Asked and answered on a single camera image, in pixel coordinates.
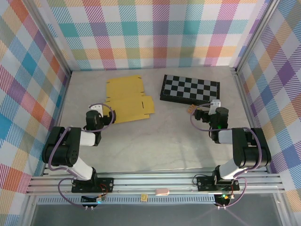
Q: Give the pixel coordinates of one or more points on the yellow cardboard paper box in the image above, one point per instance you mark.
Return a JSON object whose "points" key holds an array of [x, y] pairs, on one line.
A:
{"points": [[124, 94]]}

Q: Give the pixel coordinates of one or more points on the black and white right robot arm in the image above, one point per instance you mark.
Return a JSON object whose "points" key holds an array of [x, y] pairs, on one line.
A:
{"points": [[249, 150]]}

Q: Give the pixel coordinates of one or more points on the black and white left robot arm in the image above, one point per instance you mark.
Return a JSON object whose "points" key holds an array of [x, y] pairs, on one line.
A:
{"points": [[63, 146]]}

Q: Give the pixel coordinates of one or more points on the black and silver chessboard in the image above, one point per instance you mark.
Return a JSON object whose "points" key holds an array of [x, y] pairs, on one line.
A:
{"points": [[190, 88]]}

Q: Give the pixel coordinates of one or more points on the small controller board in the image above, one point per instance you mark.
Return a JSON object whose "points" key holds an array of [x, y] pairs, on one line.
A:
{"points": [[94, 199], [223, 198]]}

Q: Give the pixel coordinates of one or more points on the small pink oval object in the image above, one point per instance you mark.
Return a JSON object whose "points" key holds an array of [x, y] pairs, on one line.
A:
{"points": [[161, 191]]}

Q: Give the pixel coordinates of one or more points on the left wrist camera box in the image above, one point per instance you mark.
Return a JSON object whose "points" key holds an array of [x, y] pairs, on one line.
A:
{"points": [[96, 108]]}

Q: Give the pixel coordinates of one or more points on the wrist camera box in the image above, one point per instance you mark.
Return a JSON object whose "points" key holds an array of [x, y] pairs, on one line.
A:
{"points": [[96, 108], [215, 104]]}

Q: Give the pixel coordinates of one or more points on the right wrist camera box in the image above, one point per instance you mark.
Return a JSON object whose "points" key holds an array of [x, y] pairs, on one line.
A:
{"points": [[215, 104]]}

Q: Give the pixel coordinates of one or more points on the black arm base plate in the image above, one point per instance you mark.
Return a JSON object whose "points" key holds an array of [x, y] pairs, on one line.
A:
{"points": [[204, 183], [105, 184]]}

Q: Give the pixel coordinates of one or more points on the long aluminium frame beam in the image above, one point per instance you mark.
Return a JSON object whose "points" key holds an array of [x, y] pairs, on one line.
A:
{"points": [[152, 182]]}

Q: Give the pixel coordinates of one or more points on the aluminium frame post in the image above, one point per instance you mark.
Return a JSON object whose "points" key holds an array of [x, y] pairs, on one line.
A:
{"points": [[53, 35], [255, 35]]}

